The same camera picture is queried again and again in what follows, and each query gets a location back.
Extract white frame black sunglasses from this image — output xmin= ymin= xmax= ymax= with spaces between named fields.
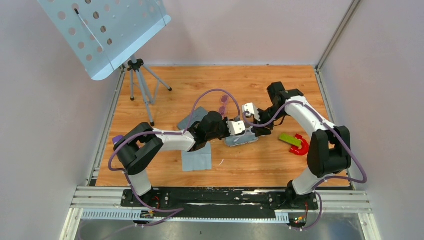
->
xmin=230 ymin=131 xmax=258 ymax=146

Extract pink transparent sunglasses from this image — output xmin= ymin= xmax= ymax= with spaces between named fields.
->
xmin=218 ymin=94 xmax=230 ymax=118

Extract purple glasses case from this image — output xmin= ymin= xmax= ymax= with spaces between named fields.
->
xmin=112 ymin=135 xmax=124 ymax=145

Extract flag print glasses case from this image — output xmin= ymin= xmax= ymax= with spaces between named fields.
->
xmin=224 ymin=130 xmax=259 ymax=147

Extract perforated metal music stand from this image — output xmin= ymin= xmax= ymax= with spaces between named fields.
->
xmin=39 ymin=0 xmax=172 ymax=126

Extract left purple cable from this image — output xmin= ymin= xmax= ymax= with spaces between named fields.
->
xmin=108 ymin=88 xmax=241 ymax=229

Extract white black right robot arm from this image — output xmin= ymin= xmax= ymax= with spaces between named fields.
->
xmin=253 ymin=82 xmax=352 ymax=209

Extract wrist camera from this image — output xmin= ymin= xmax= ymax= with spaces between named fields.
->
xmin=241 ymin=102 xmax=261 ymax=122
xmin=227 ymin=120 xmax=246 ymax=136

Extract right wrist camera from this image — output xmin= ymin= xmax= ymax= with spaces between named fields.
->
xmin=241 ymin=102 xmax=261 ymax=122

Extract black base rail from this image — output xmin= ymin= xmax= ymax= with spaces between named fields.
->
xmin=70 ymin=186 xmax=374 ymax=223

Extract green toy brick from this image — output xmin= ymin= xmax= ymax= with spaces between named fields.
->
xmin=278 ymin=133 xmax=302 ymax=148

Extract left light blue cloth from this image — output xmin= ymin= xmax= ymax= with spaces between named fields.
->
xmin=181 ymin=143 xmax=212 ymax=172

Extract grey-green glasses case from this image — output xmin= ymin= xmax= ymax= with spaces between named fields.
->
xmin=177 ymin=106 xmax=209 ymax=130

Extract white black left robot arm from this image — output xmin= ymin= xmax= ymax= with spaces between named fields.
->
xmin=112 ymin=111 xmax=245 ymax=207

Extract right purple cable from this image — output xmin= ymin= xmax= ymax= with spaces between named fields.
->
xmin=242 ymin=100 xmax=368 ymax=232

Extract purple cable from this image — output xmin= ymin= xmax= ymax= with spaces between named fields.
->
xmin=108 ymin=88 xmax=241 ymax=229
xmin=242 ymin=100 xmax=368 ymax=232

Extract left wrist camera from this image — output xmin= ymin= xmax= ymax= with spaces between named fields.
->
xmin=227 ymin=120 xmax=246 ymax=136

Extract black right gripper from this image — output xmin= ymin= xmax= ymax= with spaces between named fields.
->
xmin=253 ymin=105 xmax=288 ymax=137

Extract red toy arch block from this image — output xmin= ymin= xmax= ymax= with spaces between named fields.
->
xmin=289 ymin=134 xmax=310 ymax=156

